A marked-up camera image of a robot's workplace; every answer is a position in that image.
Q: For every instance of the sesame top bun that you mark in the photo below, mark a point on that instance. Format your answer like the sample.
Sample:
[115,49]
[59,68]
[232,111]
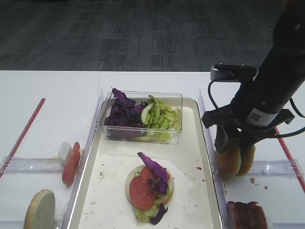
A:
[229,161]

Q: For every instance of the right red strip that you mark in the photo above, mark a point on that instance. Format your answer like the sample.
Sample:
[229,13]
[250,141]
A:
[290,155]

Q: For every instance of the purple cabbage leaves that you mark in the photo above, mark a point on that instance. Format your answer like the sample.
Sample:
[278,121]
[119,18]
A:
[125,113]

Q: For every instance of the left red strip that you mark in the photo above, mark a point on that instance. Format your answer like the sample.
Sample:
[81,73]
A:
[21,137]

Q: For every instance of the red strip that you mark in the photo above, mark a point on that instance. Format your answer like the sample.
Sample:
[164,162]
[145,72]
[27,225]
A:
[290,155]
[21,137]

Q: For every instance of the green lettuce leaves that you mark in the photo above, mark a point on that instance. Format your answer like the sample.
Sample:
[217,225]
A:
[162,119]

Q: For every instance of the white rectangular metal tray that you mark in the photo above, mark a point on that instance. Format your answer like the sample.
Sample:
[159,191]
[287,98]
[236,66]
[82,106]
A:
[102,202]

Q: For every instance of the tomato slice on bun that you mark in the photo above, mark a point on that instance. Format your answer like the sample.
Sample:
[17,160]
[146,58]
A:
[141,191]

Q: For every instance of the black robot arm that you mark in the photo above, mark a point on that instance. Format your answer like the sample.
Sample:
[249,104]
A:
[287,54]

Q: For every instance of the upper left clear holder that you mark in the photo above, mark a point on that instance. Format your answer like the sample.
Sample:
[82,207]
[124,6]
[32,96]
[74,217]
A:
[30,165]

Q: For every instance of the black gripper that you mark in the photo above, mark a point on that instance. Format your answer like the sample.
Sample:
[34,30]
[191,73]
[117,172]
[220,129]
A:
[253,114]

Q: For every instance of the clear divider rail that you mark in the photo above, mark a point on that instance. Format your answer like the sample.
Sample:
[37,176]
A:
[217,180]
[72,214]

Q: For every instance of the white pusher block upper left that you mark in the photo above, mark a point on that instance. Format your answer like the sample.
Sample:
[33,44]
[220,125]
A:
[64,153]

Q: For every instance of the left clear divider rail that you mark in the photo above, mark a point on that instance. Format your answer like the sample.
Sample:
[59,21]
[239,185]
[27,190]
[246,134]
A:
[72,214]

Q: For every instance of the right clear divider rail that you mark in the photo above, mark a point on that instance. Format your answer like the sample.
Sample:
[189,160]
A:
[217,180]

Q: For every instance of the upright bottom bun slice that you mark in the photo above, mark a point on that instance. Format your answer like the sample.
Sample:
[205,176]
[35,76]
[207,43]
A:
[41,211]

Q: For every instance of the clear holder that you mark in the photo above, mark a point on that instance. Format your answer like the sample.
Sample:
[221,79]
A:
[30,165]
[281,168]

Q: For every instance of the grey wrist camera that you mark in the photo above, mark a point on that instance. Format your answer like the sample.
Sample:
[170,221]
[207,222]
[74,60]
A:
[232,73]

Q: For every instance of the upright tomato slice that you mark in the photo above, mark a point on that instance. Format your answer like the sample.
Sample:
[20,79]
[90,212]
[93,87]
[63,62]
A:
[72,165]

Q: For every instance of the clear plastic salad container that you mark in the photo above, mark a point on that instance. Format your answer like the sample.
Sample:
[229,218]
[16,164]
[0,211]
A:
[137,97]

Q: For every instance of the upper right clear holder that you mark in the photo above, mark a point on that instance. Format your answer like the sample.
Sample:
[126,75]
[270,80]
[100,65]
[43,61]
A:
[281,168]

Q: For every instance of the lettuce under burger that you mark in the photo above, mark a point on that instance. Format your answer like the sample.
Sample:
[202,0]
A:
[153,215]

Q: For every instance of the purple leaf on burger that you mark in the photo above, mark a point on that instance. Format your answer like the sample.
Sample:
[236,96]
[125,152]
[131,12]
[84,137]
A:
[157,170]

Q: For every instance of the stacked meat patties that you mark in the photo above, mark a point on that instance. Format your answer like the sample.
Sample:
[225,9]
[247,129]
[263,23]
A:
[246,215]

